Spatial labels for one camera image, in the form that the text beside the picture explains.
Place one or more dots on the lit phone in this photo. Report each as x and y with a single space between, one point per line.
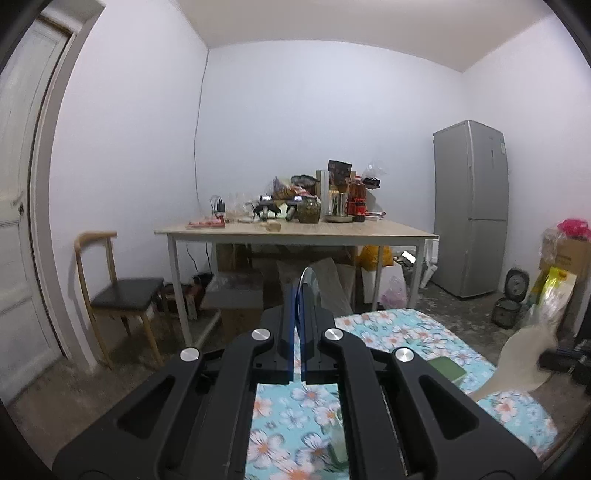
408 257

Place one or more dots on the orange snack bag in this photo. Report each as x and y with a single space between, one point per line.
284 188

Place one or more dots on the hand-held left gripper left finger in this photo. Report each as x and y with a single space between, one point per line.
291 337

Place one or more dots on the black rice cooker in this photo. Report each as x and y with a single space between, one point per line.
510 295

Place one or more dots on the silver refrigerator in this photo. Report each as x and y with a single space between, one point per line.
468 207

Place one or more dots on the metal can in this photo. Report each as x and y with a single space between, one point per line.
338 204

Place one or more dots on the pale wooden piece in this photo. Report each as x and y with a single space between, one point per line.
271 226

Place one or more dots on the wooden chair black seat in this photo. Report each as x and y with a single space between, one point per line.
124 290

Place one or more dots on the red oil bottle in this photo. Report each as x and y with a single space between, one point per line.
357 198

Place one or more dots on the yellow plastic bag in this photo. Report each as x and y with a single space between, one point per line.
376 257

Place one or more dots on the clear plastic roll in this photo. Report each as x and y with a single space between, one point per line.
324 191

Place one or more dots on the light pink plastic bag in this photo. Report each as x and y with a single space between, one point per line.
393 293

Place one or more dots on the cardboard box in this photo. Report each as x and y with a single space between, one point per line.
570 258

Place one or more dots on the black charger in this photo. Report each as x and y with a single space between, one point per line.
219 205

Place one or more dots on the glass jar green contents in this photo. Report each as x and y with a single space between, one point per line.
309 211

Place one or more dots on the dark snack bag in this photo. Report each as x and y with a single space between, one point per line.
340 171

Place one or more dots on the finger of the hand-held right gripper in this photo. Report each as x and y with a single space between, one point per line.
551 360

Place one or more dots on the grey sack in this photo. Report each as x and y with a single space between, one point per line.
323 286

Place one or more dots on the black gadget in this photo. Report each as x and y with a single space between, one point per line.
267 207

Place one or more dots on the grey storage box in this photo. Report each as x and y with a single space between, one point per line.
233 290

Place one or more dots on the red flat package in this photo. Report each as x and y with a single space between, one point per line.
205 224

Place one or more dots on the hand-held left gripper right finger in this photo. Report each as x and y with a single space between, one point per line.
308 341

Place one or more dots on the floral blue tablecloth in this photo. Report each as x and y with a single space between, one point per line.
415 337

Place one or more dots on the red small appliance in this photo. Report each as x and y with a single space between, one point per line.
182 300

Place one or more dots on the clear plastic bag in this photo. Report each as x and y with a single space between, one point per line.
373 173

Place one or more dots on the yellow rice bag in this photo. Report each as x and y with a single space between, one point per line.
556 290

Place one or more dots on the wooden table white legs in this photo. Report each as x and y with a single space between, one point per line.
295 233

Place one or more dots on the white door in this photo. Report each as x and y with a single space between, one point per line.
23 184

